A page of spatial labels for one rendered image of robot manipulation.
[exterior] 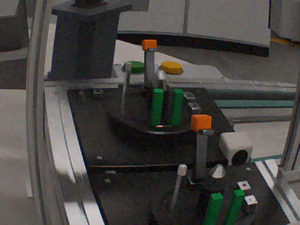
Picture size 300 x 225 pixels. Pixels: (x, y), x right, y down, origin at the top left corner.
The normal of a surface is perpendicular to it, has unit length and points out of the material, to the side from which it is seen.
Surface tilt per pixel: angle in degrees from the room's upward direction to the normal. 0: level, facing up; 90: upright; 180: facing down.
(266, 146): 0
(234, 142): 0
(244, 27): 90
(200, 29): 90
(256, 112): 90
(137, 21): 90
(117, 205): 0
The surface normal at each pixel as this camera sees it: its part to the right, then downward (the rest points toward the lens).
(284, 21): 0.23, 0.46
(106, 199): 0.10, -0.89
